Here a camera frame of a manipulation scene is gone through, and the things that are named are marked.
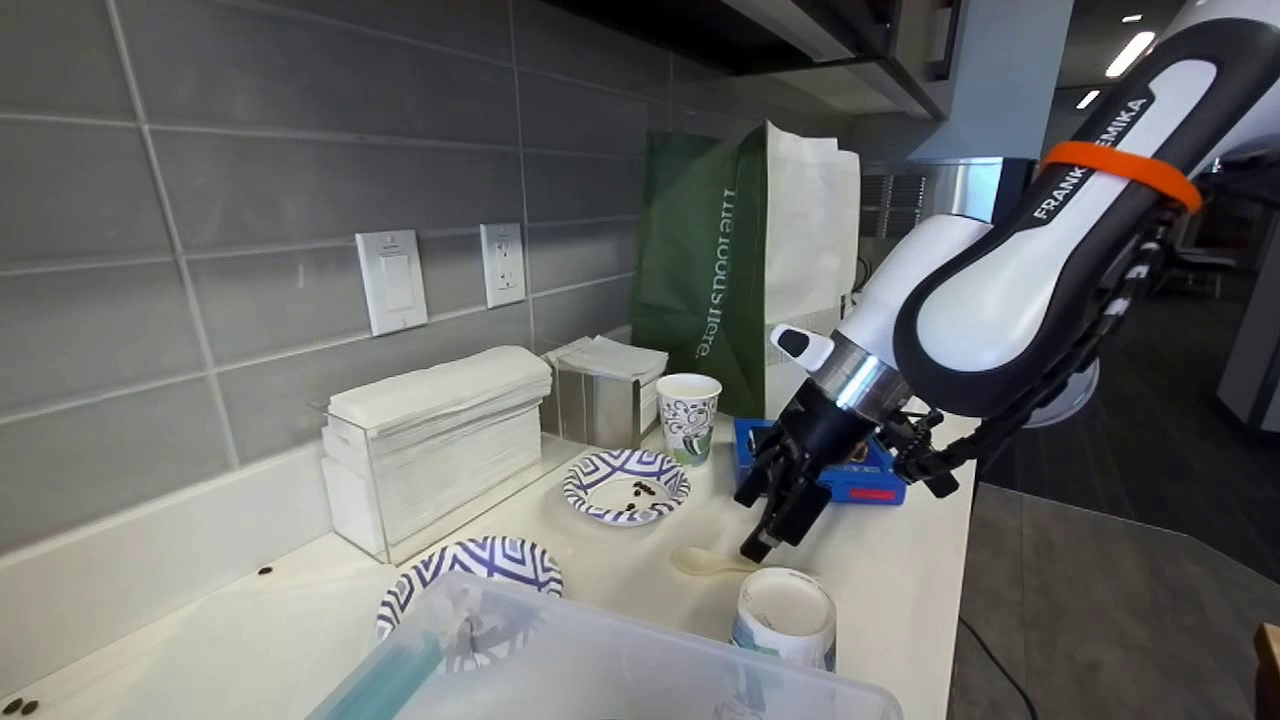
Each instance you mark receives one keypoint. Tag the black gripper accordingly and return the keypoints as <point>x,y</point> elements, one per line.
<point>791,463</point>

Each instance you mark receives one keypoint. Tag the white plastic spoon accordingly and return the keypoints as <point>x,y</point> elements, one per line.
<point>704,566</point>

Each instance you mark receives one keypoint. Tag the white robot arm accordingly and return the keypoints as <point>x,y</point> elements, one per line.
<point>974,327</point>

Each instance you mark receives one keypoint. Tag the blue patterned bowl near cup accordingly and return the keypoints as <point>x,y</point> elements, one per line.
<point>627,485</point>

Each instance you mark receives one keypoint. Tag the blue patterned bowl near bin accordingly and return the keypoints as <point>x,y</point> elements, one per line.
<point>487,559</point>

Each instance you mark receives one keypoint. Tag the blue snack box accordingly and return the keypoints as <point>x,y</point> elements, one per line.
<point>867,478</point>

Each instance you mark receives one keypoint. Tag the green white paper cup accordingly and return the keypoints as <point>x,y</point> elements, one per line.
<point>785,615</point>

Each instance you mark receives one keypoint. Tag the patterned paper cup by bag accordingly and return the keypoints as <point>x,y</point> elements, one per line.
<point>688,412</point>

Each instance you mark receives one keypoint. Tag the metal napkin holder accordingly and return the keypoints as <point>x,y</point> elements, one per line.
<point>602,389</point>

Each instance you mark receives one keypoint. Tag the green white paper bag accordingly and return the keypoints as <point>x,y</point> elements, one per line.
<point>734,240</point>

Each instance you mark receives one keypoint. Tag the clear plastic bin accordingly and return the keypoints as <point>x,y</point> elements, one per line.
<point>479,649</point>

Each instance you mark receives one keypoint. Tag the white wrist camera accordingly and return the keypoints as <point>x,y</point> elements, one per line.
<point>807,350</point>

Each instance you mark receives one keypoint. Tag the white wall outlet left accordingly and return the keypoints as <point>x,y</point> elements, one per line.
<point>392,281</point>

